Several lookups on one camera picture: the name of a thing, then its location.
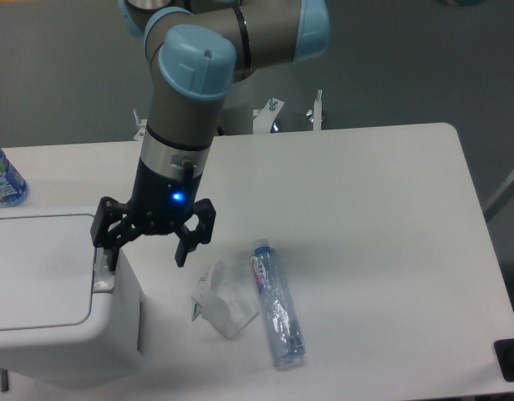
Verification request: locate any dark bracket under trash can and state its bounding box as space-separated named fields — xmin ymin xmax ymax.
xmin=0 ymin=368 xmax=9 ymax=393

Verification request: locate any blue labelled drink bottle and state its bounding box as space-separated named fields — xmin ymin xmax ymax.
xmin=0 ymin=148 xmax=28 ymax=206

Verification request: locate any white frame at right edge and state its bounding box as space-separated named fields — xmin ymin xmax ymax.
xmin=483 ymin=168 xmax=514 ymax=221

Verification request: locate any white push-button trash can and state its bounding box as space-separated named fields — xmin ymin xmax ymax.
xmin=0 ymin=206 xmax=145 ymax=383

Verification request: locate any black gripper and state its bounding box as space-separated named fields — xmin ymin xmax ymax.
xmin=90 ymin=160 xmax=216 ymax=272

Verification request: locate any white metal base frame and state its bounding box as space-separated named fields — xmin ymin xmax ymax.
xmin=132 ymin=89 xmax=325 ymax=142

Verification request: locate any crumpled white paper wrapper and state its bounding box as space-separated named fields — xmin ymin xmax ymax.
xmin=191 ymin=260 xmax=259 ymax=340

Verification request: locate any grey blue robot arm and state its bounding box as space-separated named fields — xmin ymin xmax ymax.
xmin=90 ymin=1 xmax=330 ymax=271

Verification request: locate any black clamp at table edge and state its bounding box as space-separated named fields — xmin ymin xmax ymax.
xmin=494 ymin=338 xmax=514 ymax=383

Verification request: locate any crushed clear plastic bottle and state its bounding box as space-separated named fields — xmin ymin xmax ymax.
xmin=250 ymin=239 xmax=306 ymax=370

